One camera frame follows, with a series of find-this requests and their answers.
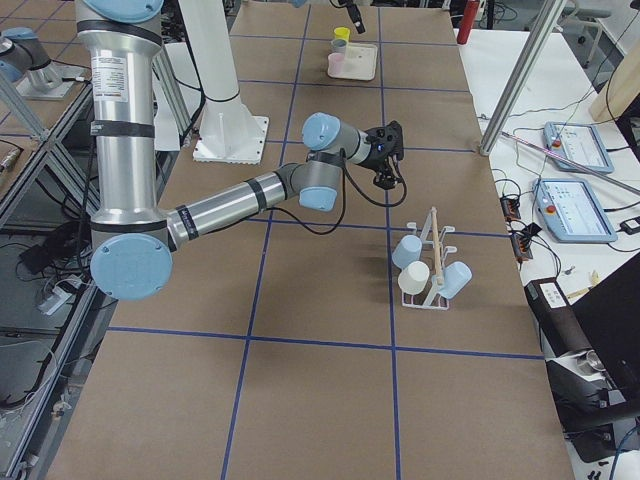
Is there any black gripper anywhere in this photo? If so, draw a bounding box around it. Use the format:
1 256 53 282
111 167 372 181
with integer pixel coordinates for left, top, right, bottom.
330 0 366 34
362 120 404 189

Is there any light blue plastic cup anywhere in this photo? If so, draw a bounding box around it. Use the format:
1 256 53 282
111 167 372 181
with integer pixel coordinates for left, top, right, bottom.
391 235 423 269
439 261 473 300

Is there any white plastic cup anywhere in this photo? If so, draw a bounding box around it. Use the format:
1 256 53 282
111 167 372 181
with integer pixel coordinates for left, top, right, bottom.
397 261 430 295

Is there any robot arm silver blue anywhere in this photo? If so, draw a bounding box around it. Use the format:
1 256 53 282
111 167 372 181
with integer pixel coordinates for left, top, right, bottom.
290 0 366 34
76 1 404 300

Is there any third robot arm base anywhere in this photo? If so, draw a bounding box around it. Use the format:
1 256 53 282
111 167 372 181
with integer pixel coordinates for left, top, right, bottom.
1 27 83 101

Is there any yellow plastic cup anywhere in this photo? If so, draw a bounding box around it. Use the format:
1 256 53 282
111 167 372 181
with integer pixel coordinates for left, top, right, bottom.
333 26 351 42

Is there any grey plastic cup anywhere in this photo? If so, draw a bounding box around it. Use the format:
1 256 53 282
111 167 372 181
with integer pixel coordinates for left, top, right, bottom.
331 38 348 54

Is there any pink plastic cup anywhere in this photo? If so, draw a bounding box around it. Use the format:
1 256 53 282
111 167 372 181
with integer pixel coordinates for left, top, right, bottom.
327 52 345 78

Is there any cream bunny tray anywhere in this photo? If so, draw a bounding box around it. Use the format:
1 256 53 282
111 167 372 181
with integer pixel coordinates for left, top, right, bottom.
334 43 378 81

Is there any red bottle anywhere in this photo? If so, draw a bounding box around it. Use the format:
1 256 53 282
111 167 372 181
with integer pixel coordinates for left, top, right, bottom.
456 0 480 45

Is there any metal rod on table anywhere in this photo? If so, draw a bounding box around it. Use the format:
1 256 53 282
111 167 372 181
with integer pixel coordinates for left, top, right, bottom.
501 130 640 197

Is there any near teach pendant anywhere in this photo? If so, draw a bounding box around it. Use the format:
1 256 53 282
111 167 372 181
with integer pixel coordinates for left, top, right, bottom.
533 178 618 244

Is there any teach pendant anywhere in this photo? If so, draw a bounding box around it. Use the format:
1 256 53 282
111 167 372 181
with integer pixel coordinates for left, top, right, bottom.
533 178 618 244
543 122 614 174

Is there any far teach pendant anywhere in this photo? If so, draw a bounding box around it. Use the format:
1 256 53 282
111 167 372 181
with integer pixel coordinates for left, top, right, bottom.
543 122 614 174

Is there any grey office chair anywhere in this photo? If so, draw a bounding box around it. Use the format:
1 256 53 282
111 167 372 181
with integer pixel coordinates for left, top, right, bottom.
558 0 612 68

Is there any black label printer box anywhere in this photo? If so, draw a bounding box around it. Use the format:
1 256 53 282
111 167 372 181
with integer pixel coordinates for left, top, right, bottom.
524 278 592 356

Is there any black computer monitor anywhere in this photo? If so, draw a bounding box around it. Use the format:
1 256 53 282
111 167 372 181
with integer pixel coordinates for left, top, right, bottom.
573 256 639 429

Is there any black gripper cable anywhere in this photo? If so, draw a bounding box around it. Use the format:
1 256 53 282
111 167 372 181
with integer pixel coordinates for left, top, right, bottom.
272 149 409 236

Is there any white wire cup rack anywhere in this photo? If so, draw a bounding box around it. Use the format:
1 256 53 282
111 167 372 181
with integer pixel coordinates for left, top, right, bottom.
400 206 458 311

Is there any white central pedestal column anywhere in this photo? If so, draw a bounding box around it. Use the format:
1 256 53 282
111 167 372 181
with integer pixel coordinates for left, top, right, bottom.
179 0 269 164

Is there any aluminium frame post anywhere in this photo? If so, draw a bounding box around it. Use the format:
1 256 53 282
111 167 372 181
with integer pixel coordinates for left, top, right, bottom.
479 0 566 156

